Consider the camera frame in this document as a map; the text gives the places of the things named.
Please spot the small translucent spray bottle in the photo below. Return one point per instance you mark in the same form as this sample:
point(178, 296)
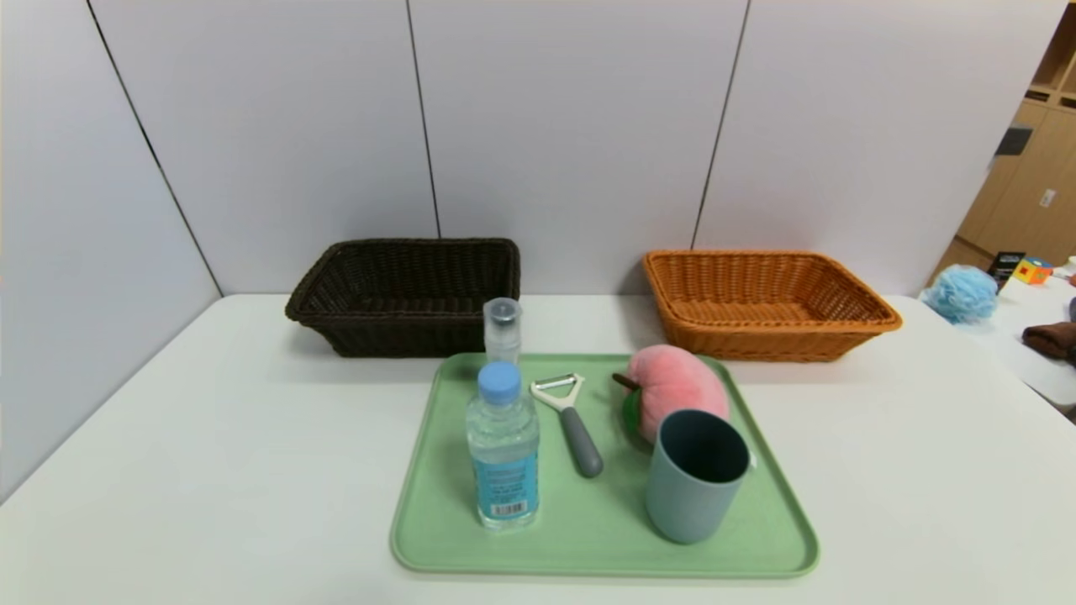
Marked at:
point(503, 332)

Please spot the water bottle with blue label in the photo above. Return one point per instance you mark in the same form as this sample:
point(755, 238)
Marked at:
point(503, 454)

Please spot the pink plush peach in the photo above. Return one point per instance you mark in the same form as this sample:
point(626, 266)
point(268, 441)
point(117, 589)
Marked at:
point(672, 382)

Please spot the blue-grey plastic cup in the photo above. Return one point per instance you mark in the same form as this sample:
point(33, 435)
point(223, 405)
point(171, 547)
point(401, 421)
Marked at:
point(689, 496)

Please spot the dark brown wicker basket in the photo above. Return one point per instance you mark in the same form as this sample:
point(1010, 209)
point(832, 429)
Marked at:
point(395, 332)

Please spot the orange wicker basket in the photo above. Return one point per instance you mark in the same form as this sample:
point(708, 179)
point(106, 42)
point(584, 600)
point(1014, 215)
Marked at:
point(756, 340)

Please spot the light green plastic tray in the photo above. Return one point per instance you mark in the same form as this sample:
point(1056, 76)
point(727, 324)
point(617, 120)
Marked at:
point(588, 521)

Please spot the light blue bath pouf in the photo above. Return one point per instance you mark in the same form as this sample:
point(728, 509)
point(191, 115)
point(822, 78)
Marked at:
point(960, 294)

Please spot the small black box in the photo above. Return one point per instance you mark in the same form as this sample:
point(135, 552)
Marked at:
point(1004, 265)

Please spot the orange and yellow cube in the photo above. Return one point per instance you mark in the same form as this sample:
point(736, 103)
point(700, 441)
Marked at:
point(1032, 271)

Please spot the white side table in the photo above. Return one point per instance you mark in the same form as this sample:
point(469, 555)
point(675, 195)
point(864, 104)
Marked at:
point(1030, 361)

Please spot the wooden cabinet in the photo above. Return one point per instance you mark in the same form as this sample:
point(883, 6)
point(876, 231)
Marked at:
point(1025, 210)

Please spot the dark grey cabinet sign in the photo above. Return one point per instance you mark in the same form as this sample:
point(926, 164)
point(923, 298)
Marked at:
point(1014, 139)

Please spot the brown cloth item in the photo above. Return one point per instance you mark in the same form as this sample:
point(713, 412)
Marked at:
point(1051, 338)

